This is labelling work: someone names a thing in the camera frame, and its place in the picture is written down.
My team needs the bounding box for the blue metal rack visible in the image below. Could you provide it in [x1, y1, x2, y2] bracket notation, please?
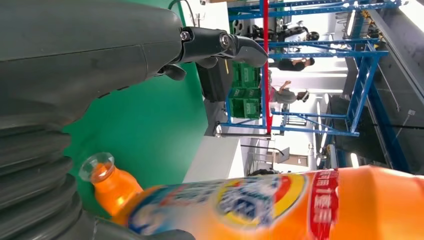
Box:
[220, 0, 412, 173]

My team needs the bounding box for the silver metal stand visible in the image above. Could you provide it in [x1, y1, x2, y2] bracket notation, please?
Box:
[213, 123, 273, 140]

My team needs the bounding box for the white table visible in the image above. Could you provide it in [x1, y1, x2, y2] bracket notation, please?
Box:
[183, 135, 246, 184]

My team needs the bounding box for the person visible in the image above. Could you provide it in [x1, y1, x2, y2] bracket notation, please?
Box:
[269, 80, 311, 105]
[276, 56, 316, 72]

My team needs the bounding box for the red pole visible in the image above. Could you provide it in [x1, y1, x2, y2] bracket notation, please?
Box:
[262, 0, 274, 135]

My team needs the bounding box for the black white robot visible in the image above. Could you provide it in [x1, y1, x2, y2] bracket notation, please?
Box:
[246, 20, 321, 43]

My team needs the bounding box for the green plastic crate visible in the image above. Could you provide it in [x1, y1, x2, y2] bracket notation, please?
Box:
[231, 62, 263, 90]
[227, 87, 263, 120]

